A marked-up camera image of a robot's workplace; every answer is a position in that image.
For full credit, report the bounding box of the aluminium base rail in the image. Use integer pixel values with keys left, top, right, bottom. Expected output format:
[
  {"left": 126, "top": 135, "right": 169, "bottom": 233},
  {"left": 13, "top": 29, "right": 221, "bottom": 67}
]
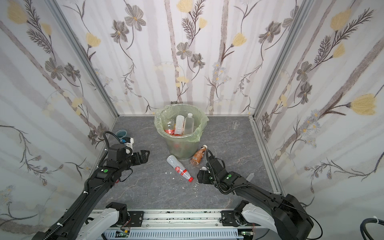
[{"left": 56, "top": 208, "right": 310, "bottom": 240}]

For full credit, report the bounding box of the orange brown coffee bottle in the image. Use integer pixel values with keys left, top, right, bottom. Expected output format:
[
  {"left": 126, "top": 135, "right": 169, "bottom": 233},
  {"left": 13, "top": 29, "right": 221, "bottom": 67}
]
[{"left": 190, "top": 145, "right": 208, "bottom": 166}]

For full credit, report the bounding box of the teal ceramic cup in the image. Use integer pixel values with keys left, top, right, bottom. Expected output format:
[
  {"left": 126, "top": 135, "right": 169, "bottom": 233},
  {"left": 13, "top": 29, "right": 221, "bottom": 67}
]
[{"left": 116, "top": 130, "right": 127, "bottom": 140}]

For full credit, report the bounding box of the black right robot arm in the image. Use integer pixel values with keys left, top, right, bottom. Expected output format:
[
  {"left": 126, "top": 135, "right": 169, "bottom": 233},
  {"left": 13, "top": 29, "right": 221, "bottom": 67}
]
[{"left": 198, "top": 150, "right": 314, "bottom": 240}]

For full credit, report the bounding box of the green mesh waste bin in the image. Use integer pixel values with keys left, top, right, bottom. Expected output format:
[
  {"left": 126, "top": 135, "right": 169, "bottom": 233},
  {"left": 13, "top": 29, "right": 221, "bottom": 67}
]
[{"left": 156, "top": 104, "right": 207, "bottom": 160}]

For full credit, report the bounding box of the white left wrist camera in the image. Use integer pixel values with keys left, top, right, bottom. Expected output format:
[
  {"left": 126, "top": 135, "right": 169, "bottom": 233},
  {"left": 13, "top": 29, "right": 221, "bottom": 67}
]
[{"left": 121, "top": 137, "right": 134, "bottom": 155}]

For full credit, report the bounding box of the black cable bottom right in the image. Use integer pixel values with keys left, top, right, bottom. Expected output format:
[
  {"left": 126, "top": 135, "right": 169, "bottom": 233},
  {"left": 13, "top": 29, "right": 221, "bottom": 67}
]
[{"left": 359, "top": 216, "right": 384, "bottom": 240}]

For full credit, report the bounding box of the frosted clear square bottle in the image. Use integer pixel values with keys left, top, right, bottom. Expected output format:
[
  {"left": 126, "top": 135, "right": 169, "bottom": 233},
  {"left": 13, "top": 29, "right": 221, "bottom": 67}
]
[{"left": 184, "top": 113, "right": 195, "bottom": 135}]

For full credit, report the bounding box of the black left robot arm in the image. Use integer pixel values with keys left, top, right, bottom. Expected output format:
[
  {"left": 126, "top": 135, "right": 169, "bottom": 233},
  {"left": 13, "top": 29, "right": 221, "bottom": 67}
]
[{"left": 33, "top": 131, "right": 150, "bottom": 240}]

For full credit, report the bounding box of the red label yellow cap bottle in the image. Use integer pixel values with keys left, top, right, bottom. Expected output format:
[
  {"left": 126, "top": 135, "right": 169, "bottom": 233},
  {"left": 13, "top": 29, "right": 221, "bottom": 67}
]
[{"left": 164, "top": 119, "right": 175, "bottom": 136}]

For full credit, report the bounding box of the clear bottle red cap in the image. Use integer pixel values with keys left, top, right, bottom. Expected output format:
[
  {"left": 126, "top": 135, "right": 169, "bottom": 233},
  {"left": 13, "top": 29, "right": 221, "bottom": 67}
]
[
  {"left": 174, "top": 115, "right": 185, "bottom": 136},
  {"left": 167, "top": 155, "right": 194, "bottom": 183}
]

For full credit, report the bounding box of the green plastic bin liner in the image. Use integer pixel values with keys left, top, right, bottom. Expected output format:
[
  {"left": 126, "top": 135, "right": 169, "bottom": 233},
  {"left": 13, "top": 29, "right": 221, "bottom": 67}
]
[{"left": 154, "top": 104, "right": 209, "bottom": 143}]

